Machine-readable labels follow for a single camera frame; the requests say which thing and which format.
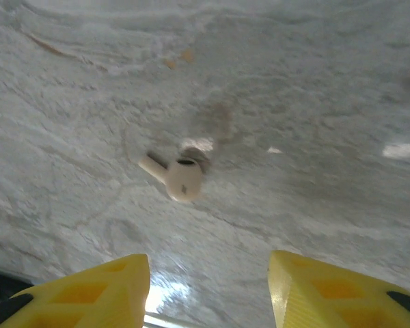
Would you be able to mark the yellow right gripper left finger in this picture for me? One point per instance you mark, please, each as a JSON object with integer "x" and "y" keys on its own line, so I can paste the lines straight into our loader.
{"x": 89, "y": 297}

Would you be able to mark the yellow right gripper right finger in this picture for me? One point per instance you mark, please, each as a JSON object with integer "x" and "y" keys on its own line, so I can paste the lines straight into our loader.
{"x": 328, "y": 297}

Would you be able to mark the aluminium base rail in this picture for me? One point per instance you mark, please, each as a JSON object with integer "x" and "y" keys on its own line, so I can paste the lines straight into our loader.
{"x": 171, "y": 323}

